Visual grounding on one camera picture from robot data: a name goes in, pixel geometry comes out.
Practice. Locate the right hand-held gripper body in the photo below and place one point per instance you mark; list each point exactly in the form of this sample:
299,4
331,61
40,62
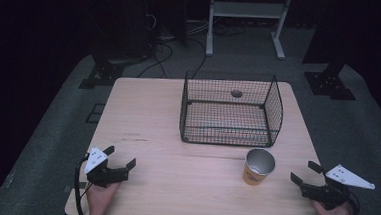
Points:
327,193

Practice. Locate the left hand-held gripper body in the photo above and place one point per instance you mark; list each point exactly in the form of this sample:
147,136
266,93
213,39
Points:
107,175

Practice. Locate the person's left hand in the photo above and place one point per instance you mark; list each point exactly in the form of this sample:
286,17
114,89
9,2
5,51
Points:
101,197

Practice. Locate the yellow paper cup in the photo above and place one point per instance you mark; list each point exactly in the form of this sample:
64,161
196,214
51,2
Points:
256,173

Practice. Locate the black stand base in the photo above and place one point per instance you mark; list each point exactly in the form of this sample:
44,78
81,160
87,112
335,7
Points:
102,75
330,85

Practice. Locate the small dark round disc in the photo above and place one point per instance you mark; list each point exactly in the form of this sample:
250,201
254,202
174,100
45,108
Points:
236,93

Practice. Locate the white metal stand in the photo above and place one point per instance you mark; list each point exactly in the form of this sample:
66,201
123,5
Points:
248,10

